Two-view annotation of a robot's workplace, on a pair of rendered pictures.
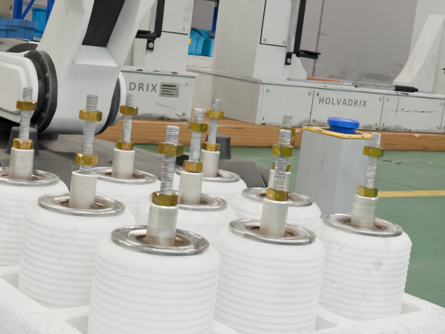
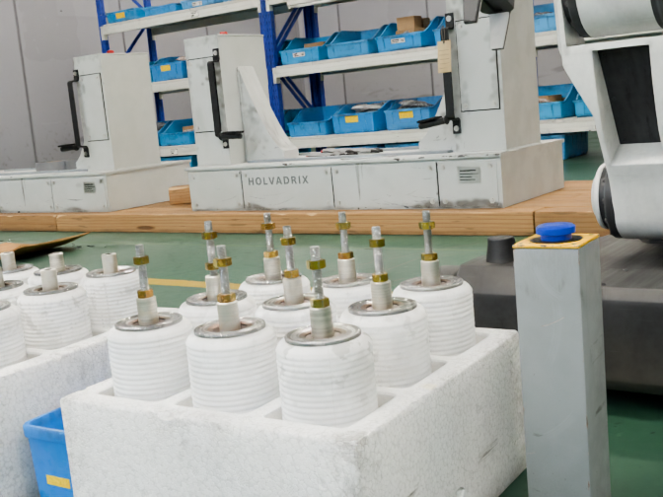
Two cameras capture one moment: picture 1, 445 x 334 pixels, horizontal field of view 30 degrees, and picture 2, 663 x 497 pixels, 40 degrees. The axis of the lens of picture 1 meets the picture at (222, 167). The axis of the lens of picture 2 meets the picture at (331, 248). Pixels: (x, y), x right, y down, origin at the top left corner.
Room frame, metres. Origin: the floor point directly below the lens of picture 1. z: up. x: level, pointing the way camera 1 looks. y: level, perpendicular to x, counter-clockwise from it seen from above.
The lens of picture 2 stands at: (0.56, -0.98, 0.47)
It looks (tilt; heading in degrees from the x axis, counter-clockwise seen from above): 9 degrees down; 75
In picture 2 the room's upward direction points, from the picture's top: 5 degrees counter-clockwise
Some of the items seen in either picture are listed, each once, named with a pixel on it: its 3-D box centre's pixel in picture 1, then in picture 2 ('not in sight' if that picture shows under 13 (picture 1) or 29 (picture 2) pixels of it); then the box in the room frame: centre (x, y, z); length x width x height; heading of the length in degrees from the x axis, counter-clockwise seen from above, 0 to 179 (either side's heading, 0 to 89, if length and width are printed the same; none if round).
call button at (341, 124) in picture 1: (342, 126); (555, 234); (1.03, -0.14, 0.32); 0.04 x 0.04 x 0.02
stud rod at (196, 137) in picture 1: (195, 148); (289, 257); (0.78, 0.03, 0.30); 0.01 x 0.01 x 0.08
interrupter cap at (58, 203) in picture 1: (81, 205); (216, 298); (0.71, 0.12, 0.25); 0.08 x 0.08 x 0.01
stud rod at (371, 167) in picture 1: (370, 173); (318, 284); (0.77, -0.14, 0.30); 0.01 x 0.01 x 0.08
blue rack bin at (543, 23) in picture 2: not in sight; (545, 17); (3.57, 4.35, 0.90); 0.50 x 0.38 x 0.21; 38
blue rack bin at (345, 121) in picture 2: not in sight; (369, 116); (2.69, 5.40, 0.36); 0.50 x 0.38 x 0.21; 39
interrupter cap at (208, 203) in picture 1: (188, 201); (294, 303); (0.78, 0.03, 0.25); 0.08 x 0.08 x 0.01
